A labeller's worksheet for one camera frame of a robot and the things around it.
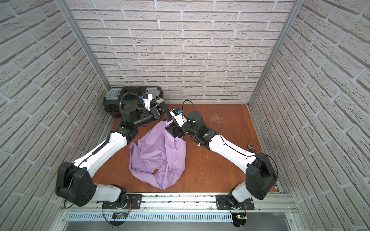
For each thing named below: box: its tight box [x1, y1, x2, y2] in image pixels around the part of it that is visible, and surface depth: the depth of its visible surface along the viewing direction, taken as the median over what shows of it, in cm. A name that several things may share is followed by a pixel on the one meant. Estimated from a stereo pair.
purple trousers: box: [128, 119, 187, 191], surface depth 82 cm
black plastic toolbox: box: [103, 85, 164, 119], surface depth 102 cm
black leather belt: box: [154, 97, 173, 123], surface depth 75 cm
